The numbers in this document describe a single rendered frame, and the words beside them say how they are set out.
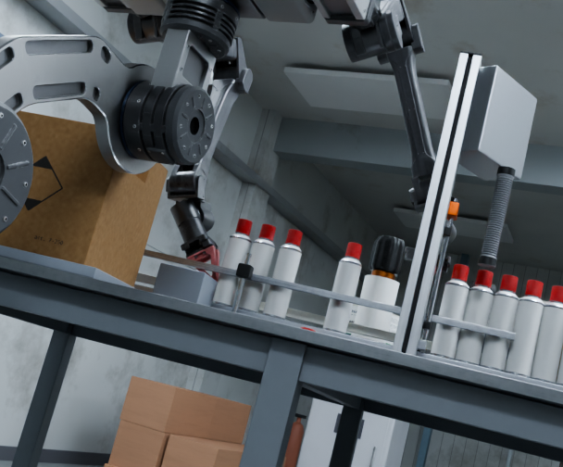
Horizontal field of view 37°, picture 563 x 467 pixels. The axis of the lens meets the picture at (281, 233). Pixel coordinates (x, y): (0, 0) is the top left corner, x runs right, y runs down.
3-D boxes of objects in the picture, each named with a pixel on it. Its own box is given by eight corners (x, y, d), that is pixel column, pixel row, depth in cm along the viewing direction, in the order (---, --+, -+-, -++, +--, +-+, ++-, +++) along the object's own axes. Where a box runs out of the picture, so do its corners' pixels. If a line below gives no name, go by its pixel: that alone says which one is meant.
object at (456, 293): (454, 362, 177) (473, 271, 181) (454, 360, 172) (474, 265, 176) (430, 357, 178) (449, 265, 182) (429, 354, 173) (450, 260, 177)
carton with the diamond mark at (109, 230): (133, 291, 173) (168, 170, 178) (83, 267, 150) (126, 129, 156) (8, 261, 181) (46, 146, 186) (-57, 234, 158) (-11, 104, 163)
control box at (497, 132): (521, 180, 177) (538, 98, 181) (478, 150, 166) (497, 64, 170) (481, 181, 185) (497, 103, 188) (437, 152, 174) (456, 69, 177)
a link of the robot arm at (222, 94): (210, 66, 219) (247, 62, 215) (218, 82, 223) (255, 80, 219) (158, 184, 193) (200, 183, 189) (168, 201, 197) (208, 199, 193)
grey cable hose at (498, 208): (494, 269, 170) (515, 173, 174) (495, 266, 166) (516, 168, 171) (477, 265, 171) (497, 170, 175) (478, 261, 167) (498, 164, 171)
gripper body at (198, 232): (219, 249, 196) (207, 222, 198) (208, 240, 186) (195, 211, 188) (194, 262, 196) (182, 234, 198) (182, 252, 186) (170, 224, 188)
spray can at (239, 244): (235, 310, 189) (258, 225, 193) (230, 307, 184) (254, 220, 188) (214, 306, 190) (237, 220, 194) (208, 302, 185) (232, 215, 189)
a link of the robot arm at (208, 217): (166, 175, 195) (198, 173, 192) (189, 184, 206) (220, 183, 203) (163, 225, 194) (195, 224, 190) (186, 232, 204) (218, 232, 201)
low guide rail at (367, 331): (506, 369, 177) (507, 359, 177) (506, 368, 176) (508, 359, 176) (57, 262, 202) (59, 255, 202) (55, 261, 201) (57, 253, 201)
